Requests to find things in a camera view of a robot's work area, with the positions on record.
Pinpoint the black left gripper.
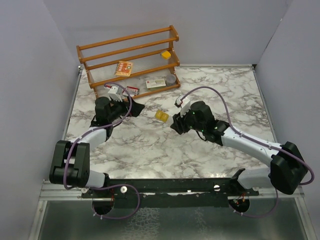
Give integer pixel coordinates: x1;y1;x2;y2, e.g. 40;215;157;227
108;95;145;123

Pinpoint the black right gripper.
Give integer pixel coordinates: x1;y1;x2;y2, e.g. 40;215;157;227
171;105;205;135

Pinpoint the yellow clear pill organizer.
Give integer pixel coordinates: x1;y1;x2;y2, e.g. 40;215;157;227
154;110;173;125

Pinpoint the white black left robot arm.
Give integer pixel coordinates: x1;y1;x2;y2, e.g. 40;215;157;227
49;97;145;198

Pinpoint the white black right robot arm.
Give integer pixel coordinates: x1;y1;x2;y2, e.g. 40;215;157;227
170;101;308;196

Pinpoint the red white staple box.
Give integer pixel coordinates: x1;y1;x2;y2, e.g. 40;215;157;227
122;86;140;97

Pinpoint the green stapler box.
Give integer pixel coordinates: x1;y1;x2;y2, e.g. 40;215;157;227
145;78;167;91

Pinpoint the orange spiral notebook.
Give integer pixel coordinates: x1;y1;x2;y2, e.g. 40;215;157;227
114;61;133;77

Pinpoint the orange wooden shelf rack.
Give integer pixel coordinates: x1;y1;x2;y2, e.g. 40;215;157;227
76;25;180;98

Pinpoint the yellow sticky note block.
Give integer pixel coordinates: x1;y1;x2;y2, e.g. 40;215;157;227
160;50;172;60

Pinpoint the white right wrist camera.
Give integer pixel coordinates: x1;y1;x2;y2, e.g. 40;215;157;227
174;96;191;117

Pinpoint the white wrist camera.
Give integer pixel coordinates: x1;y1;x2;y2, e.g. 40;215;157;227
107;85;124;102
174;96;191;117

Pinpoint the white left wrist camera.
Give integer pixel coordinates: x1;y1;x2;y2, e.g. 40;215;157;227
107;85;124;102

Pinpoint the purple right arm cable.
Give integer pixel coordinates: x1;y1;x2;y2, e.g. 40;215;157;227
177;86;315;218

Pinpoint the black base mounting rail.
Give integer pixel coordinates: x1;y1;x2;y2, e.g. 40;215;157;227
81;172;259;209

